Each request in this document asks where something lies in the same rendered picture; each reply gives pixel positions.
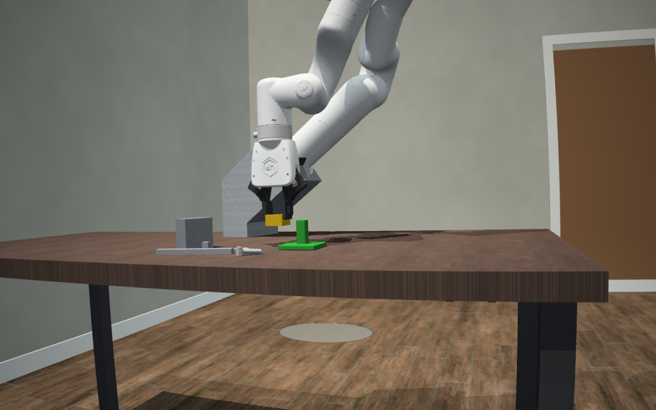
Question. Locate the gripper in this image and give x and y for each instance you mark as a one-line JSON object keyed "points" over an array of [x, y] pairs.
{"points": [[275, 162]]}

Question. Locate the yellow square nut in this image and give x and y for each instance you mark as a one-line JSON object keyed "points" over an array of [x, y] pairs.
{"points": [[276, 220]]}

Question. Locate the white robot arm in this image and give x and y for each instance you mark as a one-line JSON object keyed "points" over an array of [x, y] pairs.
{"points": [[311, 92]]}

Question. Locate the grey flat bar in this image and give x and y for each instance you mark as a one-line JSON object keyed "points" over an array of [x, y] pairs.
{"points": [[195, 251]]}

